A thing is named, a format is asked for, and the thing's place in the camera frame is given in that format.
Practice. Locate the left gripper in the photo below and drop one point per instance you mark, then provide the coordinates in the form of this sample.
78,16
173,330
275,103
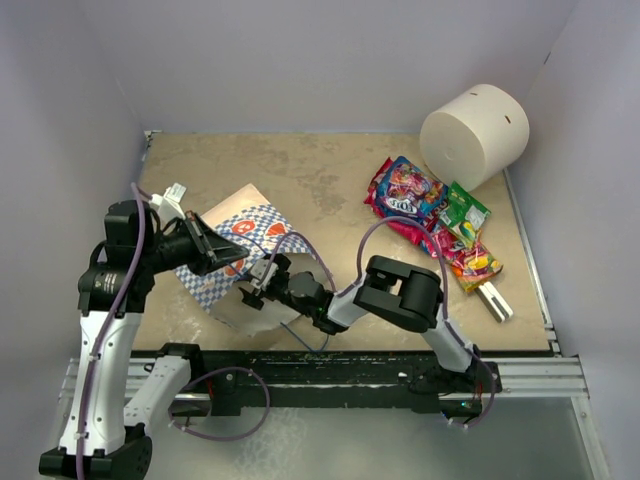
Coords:
209,247

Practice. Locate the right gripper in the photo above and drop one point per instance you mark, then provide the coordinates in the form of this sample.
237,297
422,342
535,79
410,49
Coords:
255,300

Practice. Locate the blue checkered paper bag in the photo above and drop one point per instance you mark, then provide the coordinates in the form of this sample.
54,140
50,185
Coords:
250,220

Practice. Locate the blue fruit sweets bag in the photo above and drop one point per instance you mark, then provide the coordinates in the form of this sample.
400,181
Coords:
404,189

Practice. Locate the pink REAL crisps bag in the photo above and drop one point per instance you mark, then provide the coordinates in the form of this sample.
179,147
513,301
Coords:
430,223

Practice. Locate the orange snack packet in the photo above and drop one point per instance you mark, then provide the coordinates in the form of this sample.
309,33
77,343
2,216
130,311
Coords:
471,266

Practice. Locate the green snack packet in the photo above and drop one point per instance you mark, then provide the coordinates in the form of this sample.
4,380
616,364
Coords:
464,216

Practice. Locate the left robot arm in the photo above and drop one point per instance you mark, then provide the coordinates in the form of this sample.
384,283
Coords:
108,436

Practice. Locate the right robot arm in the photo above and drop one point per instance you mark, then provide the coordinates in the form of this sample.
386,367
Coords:
406,296

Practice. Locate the small white block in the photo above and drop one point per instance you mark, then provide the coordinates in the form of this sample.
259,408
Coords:
494,302

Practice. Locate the cream cylinder container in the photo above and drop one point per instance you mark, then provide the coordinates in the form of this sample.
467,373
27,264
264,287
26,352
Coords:
474,136

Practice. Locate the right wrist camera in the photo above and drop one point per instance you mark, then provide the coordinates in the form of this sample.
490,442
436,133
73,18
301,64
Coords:
262,272

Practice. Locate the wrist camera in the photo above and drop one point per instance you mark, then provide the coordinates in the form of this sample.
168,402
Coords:
167,205
262,272

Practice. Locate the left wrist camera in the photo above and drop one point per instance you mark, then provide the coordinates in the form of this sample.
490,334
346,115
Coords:
167,205

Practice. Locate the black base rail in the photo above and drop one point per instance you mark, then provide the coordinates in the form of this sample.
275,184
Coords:
230,381

